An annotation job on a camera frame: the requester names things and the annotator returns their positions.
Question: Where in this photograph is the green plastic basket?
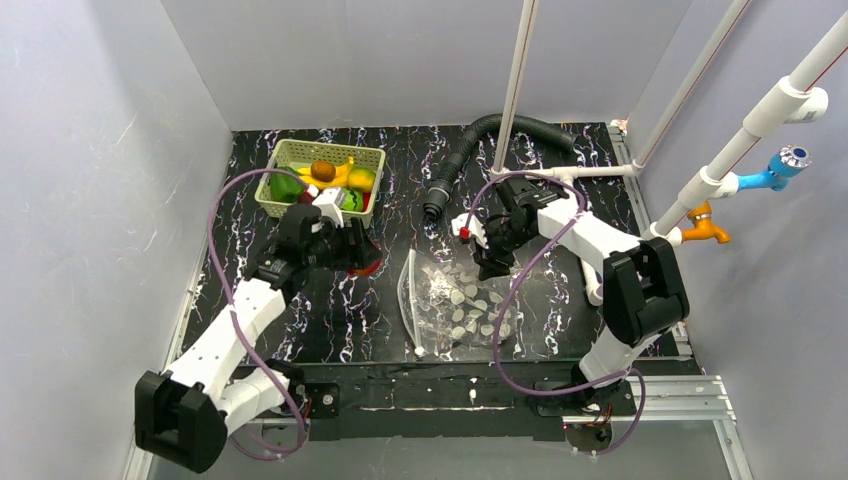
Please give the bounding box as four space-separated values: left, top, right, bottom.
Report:
254 139 386 227

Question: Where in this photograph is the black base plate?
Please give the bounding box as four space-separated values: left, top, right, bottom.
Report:
295 361 636 441

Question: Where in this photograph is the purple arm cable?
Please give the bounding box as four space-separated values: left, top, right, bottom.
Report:
205 167 316 462
462 170 647 457

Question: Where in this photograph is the blue tap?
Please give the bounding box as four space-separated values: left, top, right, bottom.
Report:
738 145 812 191

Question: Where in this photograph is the white PVC pipe frame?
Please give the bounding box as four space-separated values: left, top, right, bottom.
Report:
488 0 848 307

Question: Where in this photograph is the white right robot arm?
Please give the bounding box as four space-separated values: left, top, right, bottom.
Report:
451 172 690 395

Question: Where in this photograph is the black corrugated hose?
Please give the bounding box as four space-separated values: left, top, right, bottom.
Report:
422 113 579 225

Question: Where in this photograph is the dark green bell pepper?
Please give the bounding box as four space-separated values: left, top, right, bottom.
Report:
269 166 305 203

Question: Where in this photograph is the orange tap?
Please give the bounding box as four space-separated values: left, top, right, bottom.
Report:
681 201 731 244

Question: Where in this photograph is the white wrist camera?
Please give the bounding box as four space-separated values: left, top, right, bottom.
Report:
305 185 347 227
450 213 488 249

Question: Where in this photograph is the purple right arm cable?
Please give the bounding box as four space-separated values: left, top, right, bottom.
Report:
462 170 647 457

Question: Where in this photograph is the yellow fake banana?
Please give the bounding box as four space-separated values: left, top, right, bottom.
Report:
296 156 355 190

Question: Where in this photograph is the aluminium frame rail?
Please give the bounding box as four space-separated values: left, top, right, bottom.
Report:
123 374 753 480

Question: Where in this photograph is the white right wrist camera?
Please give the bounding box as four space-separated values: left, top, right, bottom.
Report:
450 213 488 249

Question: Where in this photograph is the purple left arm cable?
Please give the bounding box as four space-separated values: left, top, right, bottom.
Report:
205 167 316 462

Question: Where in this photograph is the clear zip top bag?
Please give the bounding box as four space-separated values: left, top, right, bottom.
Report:
396 249 519 358

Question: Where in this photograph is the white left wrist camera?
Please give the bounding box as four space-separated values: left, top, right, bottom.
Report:
305 185 347 227

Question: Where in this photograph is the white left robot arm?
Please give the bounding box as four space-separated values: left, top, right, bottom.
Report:
134 204 382 473

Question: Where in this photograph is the brown fake kiwi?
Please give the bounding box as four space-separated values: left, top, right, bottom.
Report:
310 160 337 183

